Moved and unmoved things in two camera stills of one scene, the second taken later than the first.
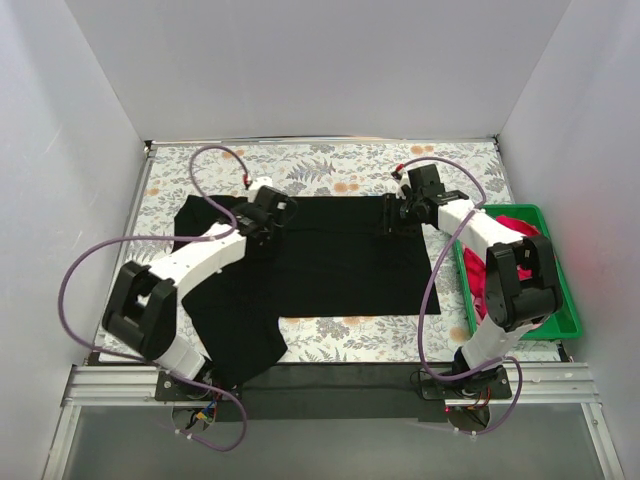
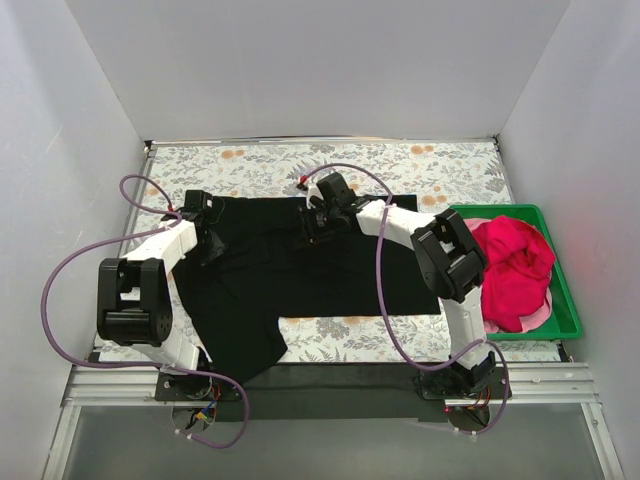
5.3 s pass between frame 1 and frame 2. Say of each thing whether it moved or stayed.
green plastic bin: stayed
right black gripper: moved
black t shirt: stayed
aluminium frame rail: stayed
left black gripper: moved
